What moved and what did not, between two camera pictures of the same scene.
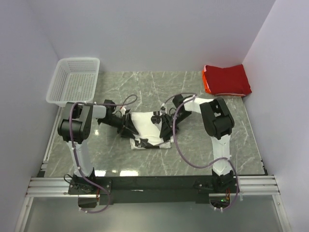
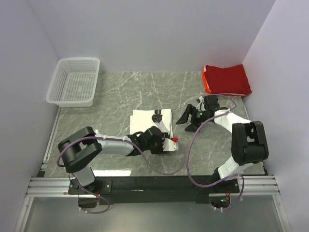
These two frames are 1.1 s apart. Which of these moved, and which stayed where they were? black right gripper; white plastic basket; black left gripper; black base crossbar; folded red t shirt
Moved: black left gripper; black right gripper
Stayed: white plastic basket; black base crossbar; folded red t shirt
